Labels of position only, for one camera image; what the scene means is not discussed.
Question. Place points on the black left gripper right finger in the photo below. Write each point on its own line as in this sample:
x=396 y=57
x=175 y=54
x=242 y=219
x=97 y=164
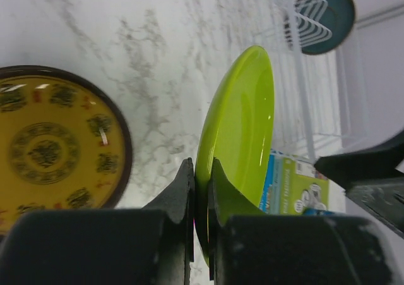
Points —
x=236 y=230

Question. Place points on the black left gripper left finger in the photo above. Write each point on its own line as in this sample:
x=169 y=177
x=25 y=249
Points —
x=174 y=249

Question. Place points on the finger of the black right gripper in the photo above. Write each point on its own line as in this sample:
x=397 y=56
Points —
x=371 y=180

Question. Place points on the lime green plate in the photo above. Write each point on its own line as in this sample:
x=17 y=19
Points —
x=237 y=131

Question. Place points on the yellow brown patterned plate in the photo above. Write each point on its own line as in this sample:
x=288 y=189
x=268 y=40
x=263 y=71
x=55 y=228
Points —
x=64 y=144

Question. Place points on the green cover book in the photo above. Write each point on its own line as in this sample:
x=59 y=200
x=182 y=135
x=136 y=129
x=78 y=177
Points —
x=292 y=185

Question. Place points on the blue patterned tape roll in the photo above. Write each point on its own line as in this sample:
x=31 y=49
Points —
x=312 y=211

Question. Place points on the dark green plate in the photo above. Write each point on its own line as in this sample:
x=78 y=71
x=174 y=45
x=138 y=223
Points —
x=322 y=25

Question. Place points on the white wire dish rack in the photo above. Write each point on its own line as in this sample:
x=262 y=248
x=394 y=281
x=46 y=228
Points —
x=340 y=101

